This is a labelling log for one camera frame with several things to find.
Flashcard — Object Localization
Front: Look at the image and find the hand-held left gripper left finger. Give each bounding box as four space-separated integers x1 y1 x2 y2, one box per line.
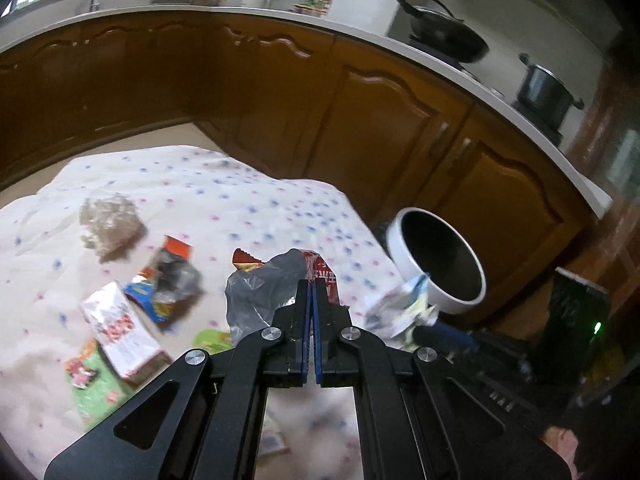
44 279 314 480

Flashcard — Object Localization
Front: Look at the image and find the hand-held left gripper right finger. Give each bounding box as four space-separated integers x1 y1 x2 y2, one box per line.
312 279 572 480

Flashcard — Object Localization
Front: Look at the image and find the brown wooden kitchen cabinet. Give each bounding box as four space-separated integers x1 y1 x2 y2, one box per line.
0 12 602 322

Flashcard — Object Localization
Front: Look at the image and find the white green wrapper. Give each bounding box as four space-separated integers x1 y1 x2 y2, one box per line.
362 275 441 352

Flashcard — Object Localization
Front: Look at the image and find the dark steel cooking pot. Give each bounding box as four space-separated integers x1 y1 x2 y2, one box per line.
515 52 586 127

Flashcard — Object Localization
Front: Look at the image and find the black gas stove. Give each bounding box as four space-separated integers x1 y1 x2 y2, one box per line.
407 35 567 142

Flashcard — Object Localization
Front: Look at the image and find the white round trash bin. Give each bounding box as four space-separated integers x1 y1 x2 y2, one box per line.
387 206 487 316

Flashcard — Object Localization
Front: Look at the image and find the small light green wrapper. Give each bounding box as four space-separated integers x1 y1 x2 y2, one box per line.
194 329 236 352

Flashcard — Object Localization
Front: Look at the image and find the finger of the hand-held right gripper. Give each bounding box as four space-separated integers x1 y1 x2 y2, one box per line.
414 322 482 357

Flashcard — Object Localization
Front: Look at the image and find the white kitchen countertop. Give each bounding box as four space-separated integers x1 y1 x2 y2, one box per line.
0 2 614 219

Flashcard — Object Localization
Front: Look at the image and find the orange blue snack wrapper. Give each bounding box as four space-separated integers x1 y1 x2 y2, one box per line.
124 235 203 323

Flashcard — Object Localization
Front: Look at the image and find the wooden door frame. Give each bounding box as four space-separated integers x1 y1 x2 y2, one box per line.
562 55 640 361

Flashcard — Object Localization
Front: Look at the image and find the green red snack packet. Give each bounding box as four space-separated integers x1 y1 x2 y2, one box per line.
64 339 132 427

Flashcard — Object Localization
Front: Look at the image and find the clear plastic bag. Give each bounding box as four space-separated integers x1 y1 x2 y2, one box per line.
79 194 147 262

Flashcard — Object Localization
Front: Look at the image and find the floral white bedsheet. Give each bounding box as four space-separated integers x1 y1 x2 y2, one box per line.
0 145 417 480

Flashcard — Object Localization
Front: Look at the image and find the group of condiment jars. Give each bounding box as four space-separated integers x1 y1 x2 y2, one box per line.
291 0 334 19

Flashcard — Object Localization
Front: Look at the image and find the black wok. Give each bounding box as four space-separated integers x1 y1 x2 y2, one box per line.
370 0 491 64

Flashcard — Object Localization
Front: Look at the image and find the red white paper carton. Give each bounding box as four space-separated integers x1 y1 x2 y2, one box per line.
81 281 172 382

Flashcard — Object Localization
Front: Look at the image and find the red silver snack wrapper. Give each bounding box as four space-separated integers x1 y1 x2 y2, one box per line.
225 247 347 347

